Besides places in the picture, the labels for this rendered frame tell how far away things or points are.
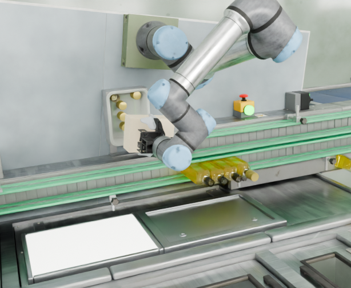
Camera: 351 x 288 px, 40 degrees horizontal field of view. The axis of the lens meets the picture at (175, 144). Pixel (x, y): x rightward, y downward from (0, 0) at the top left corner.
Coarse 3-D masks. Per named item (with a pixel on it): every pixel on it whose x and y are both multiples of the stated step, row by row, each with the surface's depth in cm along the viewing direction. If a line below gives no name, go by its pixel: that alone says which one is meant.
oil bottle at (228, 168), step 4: (212, 160) 196; (216, 160) 196; (220, 160) 196; (224, 160) 196; (216, 164) 192; (220, 164) 190; (224, 164) 190; (228, 164) 190; (224, 168) 186; (228, 168) 186; (232, 168) 186; (236, 168) 187; (224, 172) 186; (228, 172) 185; (236, 172) 186; (224, 176) 186; (228, 176) 185; (232, 180) 186
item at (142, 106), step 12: (108, 96) 186; (120, 96) 195; (144, 96) 194; (108, 108) 187; (132, 108) 198; (144, 108) 196; (108, 120) 189; (120, 120) 198; (120, 132) 199; (120, 144) 193
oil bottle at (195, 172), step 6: (186, 168) 191; (192, 168) 187; (198, 168) 186; (204, 168) 186; (186, 174) 192; (192, 174) 186; (198, 174) 181; (204, 174) 181; (192, 180) 187; (198, 180) 181
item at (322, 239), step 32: (192, 192) 214; (224, 192) 212; (256, 192) 210; (288, 192) 208; (320, 192) 206; (0, 224) 189; (32, 224) 189; (64, 224) 188; (288, 224) 175; (320, 224) 168; (0, 256) 167; (160, 256) 152; (192, 256) 151; (224, 256) 154; (256, 256) 155; (288, 256) 156; (320, 256) 154
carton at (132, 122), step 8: (128, 120) 164; (136, 120) 162; (160, 120) 165; (168, 120) 166; (128, 128) 164; (136, 128) 163; (144, 128) 164; (168, 128) 167; (128, 136) 164; (136, 136) 163; (168, 136) 168; (128, 144) 164; (136, 144) 164; (136, 152) 165
